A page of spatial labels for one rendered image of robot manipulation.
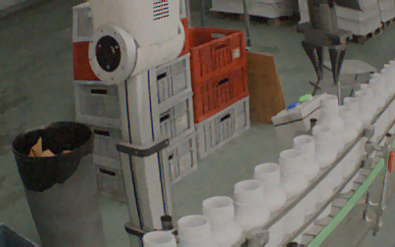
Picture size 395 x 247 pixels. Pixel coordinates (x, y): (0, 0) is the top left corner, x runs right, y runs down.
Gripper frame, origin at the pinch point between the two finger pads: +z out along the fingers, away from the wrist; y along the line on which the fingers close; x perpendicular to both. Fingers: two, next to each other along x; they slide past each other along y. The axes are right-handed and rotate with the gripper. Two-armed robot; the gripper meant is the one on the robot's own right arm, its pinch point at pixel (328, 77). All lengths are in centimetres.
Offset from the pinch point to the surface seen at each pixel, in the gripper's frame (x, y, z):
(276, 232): -24.6, 3.5, 16.6
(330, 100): -1.8, 1.2, 3.4
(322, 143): -7.8, 2.4, 8.8
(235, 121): 244, -182, 118
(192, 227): -42.5, 2.1, 6.7
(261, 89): 270, -178, 104
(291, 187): -20.0, 2.9, 11.0
